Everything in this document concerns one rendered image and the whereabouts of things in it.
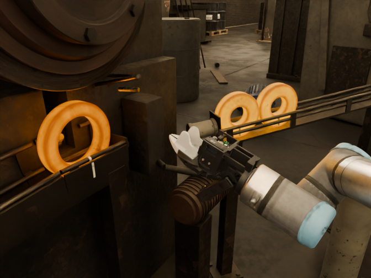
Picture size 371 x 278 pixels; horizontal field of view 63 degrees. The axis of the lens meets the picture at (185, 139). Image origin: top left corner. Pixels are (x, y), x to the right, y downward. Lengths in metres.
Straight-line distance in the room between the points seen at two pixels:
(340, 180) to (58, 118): 0.59
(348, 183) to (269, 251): 0.93
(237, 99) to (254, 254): 0.79
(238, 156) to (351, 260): 0.75
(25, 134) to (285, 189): 0.56
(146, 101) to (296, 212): 0.48
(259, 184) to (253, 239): 0.99
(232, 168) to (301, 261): 0.95
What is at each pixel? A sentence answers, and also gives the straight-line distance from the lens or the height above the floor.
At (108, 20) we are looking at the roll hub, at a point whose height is 1.02.
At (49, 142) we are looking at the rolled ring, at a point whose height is 0.78.
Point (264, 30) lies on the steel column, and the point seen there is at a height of 0.31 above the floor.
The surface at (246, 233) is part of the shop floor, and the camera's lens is 1.61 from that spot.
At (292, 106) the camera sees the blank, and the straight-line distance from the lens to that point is 1.13.
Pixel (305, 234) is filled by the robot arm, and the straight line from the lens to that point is 0.61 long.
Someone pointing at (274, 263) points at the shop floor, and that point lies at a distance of 1.49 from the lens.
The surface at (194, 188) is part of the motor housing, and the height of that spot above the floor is 0.53.
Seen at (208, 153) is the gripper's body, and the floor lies 0.76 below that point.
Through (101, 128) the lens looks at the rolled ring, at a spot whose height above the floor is 0.76.
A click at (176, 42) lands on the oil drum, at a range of 3.33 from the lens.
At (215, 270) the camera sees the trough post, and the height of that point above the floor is 0.01.
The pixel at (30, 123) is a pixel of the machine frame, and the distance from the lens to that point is 0.76.
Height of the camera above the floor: 1.05
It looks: 24 degrees down
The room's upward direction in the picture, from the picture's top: straight up
